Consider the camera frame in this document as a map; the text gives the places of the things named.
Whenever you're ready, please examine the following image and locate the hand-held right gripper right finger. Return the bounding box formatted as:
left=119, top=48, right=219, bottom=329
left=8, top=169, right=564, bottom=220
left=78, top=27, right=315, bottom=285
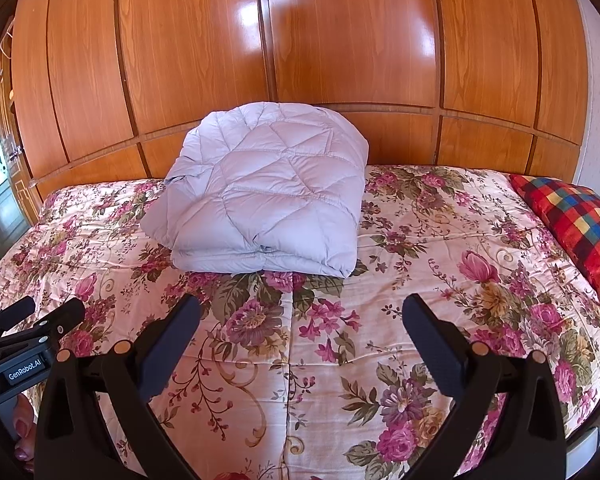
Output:
left=402, top=294, right=567, bottom=480

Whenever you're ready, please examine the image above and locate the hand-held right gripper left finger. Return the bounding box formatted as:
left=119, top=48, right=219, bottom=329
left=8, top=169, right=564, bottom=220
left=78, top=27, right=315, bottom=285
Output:
left=34, top=294, right=202, bottom=480

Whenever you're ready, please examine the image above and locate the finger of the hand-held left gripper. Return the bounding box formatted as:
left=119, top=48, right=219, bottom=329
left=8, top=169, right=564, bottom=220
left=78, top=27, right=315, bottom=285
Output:
left=0, top=296, right=37, bottom=335
left=7, top=298, right=87, bottom=356

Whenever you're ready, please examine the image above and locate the pale lilac quilted jacket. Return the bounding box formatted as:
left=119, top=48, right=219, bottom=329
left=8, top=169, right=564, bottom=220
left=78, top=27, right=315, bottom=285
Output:
left=142, top=101, right=370, bottom=277

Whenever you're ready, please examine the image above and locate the person's left hand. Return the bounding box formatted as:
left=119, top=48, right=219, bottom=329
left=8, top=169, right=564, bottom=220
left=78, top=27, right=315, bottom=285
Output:
left=11, top=394, right=40, bottom=476

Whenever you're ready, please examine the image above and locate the floral bedspread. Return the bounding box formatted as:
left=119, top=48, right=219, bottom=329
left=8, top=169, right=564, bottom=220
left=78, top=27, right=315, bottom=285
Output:
left=0, top=162, right=600, bottom=480

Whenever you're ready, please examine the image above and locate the wooden glass door cabinet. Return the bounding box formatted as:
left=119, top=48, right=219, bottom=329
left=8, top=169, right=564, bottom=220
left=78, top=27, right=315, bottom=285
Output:
left=0, top=15, right=46, bottom=281

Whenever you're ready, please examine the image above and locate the multicolour plaid pillow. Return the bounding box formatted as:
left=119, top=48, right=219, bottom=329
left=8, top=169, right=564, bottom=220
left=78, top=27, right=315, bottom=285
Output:
left=509, top=174, right=600, bottom=324

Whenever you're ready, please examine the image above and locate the wooden panelled headboard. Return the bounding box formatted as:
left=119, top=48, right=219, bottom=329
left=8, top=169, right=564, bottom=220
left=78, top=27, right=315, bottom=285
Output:
left=7, top=0, right=591, bottom=206

